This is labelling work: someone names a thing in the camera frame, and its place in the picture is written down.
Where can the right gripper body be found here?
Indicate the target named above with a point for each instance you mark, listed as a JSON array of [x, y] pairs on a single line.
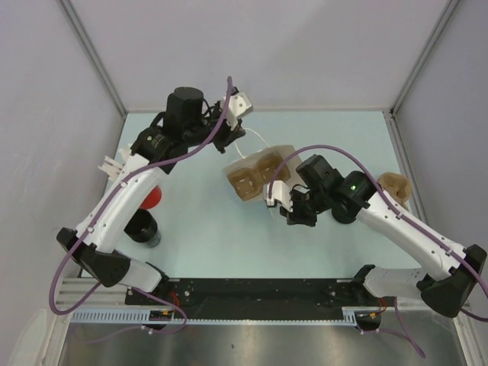
[[306, 206]]

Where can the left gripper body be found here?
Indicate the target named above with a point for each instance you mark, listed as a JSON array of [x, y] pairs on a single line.
[[224, 134]]

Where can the light blue paper bag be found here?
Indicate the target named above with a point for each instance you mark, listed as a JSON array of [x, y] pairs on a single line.
[[282, 150]]

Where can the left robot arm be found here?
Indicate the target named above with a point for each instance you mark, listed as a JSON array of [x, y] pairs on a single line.
[[188, 123]]

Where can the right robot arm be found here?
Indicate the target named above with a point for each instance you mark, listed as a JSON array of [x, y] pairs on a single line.
[[447, 272]]

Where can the red straw cup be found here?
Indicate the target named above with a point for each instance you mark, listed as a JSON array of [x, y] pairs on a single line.
[[152, 199]]

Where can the brown cardboard cup carrier stack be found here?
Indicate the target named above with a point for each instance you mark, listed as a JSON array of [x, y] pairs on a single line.
[[397, 186]]

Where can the black cup left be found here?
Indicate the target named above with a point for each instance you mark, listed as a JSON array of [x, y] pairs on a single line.
[[143, 229]]

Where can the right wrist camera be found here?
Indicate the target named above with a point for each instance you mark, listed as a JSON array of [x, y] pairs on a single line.
[[278, 194]]

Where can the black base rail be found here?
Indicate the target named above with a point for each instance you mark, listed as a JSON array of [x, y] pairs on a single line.
[[265, 297]]

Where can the white cable duct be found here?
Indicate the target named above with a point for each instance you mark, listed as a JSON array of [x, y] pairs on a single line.
[[339, 317]]

